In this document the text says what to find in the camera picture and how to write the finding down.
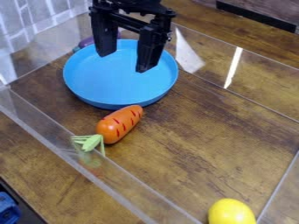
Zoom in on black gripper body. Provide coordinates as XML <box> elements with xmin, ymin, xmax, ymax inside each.
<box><xmin>88</xmin><ymin>0</ymin><xmax>176</xmax><ymax>41</ymax></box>

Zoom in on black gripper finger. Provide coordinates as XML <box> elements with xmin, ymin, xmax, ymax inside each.
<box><xmin>89</xmin><ymin>12</ymin><xmax>117</xmax><ymax>57</ymax></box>
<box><xmin>135</xmin><ymin>25</ymin><xmax>168</xmax><ymax>73</ymax></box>

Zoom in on orange toy carrot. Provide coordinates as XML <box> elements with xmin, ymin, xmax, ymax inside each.
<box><xmin>71</xmin><ymin>105</ymin><xmax>143</xmax><ymax>154</ymax></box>

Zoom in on yellow toy lemon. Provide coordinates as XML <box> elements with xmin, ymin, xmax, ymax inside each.
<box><xmin>208</xmin><ymin>198</ymin><xmax>257</xmax><ymax>224</ymax></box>

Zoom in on blue round tray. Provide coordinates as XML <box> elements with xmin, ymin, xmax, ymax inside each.
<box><xmin>63</xmin><ymin>39</ymin><xmax>179</xmax><ymax>110</ymax></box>

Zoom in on purple toy eggplant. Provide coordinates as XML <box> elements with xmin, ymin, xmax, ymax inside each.
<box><xmin>72</xmin><ymin>31</ymin><xmax>119</xmax><ymax>56</ymax></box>

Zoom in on blue object at corner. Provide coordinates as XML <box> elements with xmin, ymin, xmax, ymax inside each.
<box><xmin>0</xmin><ymin>192</ymin><xmax>21</xmax><ymax>224</ymax></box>

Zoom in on clear acrylic enclosure wall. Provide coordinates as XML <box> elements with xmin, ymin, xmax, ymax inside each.
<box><xmin>0</xmin><ymin>0</ymin><xmax>299</xmax><ymax>224</ymax></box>

